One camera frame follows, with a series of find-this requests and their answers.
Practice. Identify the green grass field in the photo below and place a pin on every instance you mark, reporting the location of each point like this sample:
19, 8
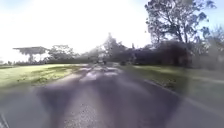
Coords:
26, 75

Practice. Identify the flat-topped tree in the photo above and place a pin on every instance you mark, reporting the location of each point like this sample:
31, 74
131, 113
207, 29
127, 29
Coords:
31, 50

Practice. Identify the tall dark tree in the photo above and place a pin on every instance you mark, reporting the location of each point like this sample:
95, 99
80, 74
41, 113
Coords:
111, 47

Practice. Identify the tall leafy tree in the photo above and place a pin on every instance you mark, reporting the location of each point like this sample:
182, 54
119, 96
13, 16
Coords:
176, 20

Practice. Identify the dark row of bushes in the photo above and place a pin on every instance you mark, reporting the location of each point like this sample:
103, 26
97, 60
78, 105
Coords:
160, 54

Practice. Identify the vehicle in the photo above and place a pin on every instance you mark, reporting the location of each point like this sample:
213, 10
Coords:
102, 61

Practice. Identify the grey asphalt road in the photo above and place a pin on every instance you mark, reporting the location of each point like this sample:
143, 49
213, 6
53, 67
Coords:
100, 100

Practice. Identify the round leafy tree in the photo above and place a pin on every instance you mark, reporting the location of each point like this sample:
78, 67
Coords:
61, 51

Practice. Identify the shaded grass verge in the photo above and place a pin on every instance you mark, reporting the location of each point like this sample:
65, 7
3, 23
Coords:
173, 78

